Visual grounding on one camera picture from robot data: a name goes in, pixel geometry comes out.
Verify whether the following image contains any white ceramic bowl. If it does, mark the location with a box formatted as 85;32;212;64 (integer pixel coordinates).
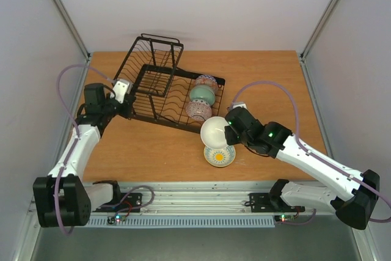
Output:
200;116;228;149

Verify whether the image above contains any black wire dish rack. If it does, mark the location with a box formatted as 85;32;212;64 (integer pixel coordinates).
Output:
113;33;227;135

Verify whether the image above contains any red white patterned bowl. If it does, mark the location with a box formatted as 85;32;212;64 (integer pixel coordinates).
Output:
185;99;212;122

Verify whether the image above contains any teal green bowl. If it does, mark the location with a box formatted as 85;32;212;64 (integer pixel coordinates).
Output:
189;85;216;106

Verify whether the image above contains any blue orange patterned bowl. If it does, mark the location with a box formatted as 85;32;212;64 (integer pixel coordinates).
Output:
195;75;219;94

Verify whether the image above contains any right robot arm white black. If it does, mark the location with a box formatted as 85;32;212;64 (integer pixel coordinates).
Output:
225;107;380;230

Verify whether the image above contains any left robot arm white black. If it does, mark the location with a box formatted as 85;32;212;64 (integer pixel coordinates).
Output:
33;79;134;227

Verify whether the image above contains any yellow blue patterned bowl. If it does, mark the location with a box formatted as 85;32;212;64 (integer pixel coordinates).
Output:
203;146;236;167

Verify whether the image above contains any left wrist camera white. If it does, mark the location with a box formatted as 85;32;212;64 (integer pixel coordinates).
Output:
110;78;133;103

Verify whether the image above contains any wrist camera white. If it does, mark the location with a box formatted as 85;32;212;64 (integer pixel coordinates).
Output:
230;101;247;110
110;78;133;103

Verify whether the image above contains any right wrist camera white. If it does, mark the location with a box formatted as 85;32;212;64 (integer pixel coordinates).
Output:
230;101;247;110

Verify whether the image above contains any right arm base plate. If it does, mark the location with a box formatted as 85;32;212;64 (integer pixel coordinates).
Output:
246;193;305;213

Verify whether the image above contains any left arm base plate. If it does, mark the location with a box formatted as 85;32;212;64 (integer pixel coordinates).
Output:
94;193;142;213

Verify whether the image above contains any grey slotted cable duct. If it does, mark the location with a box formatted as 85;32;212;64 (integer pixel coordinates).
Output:
86;216;275;229

